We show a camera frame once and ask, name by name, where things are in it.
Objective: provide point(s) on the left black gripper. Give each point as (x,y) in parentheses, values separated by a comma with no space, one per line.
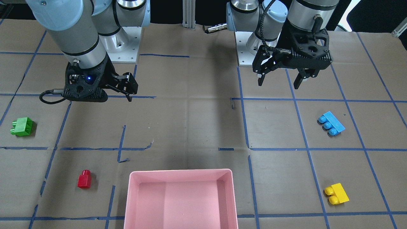
(283,42)

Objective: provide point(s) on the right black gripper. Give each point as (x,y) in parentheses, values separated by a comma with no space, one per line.
(108,73)

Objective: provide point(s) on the blue toy block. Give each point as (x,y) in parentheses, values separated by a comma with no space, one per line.
(331,123)

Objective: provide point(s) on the red toy block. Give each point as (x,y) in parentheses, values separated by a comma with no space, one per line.
(84,180)

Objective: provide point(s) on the green toy block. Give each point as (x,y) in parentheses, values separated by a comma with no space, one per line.
(22,127)

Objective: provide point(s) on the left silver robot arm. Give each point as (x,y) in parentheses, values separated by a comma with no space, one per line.
(267,19)

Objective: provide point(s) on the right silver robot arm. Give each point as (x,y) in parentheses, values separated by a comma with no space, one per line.
(87,32)

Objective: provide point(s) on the pink plastic box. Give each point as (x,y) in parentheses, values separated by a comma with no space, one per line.
(181,199)

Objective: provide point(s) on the yellow toy block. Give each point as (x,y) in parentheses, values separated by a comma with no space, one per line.
(336,194)

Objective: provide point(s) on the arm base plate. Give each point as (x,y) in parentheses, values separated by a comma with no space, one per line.
(126,46)
(247,44)

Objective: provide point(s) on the aluminium frame post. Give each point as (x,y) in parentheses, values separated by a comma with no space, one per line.
(188,11)

